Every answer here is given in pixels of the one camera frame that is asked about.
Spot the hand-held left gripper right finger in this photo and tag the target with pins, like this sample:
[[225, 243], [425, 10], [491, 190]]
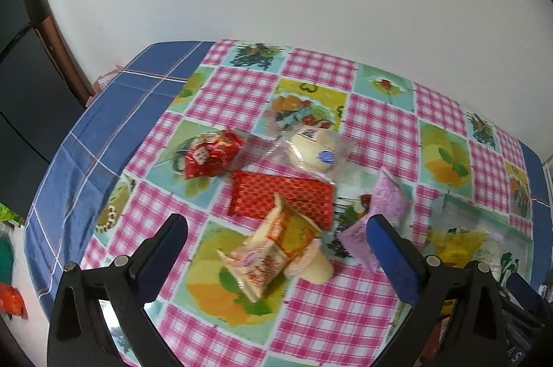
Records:
[[391, 259]]

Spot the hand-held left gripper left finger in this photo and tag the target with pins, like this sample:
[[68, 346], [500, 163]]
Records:
[[167, 247]]

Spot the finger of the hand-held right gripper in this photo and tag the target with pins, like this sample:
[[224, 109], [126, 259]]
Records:
[[525, 291]]

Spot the purple snack packet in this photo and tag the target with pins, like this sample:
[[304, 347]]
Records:
[[384, 207]]

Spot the yellow cake packet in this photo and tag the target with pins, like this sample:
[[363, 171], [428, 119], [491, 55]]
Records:
[[458, 248]]

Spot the pale yellow pudding cup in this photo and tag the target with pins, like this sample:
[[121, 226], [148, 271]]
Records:
[[317, 267]]

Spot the clear plastic container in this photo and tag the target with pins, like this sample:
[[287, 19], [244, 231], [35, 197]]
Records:
[[471, 215]]

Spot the beige orange snack packet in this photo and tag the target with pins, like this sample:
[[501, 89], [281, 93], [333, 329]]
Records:
[[263, 263]]

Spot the shiny red snack packet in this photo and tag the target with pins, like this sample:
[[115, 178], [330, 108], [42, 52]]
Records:
[[207, 153]]

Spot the red patterned packet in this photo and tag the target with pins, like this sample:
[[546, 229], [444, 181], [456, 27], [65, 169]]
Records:
[[263, 194]]

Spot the white bun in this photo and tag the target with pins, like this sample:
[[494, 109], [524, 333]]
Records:
[[311, 153]]

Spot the pink plaid plastic tablecloth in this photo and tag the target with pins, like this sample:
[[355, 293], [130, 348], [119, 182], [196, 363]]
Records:
[[380, 133]]

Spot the teal green item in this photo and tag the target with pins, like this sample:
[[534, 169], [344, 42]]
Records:
[[5, 263]]

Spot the orange red item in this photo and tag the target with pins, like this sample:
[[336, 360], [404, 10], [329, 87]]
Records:
[[13, 300]]

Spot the bright green plastic item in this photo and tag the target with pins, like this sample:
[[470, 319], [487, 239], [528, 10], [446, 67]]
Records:
[[6, 215]]

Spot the pink white paper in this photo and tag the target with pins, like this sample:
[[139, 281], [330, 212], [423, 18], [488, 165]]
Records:
[[106, 79]]

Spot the dark cabinet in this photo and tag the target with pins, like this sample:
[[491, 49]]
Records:
[[30, 90]]

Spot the brown wooden frame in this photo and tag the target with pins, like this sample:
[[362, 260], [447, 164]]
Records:
[[65, 60]]

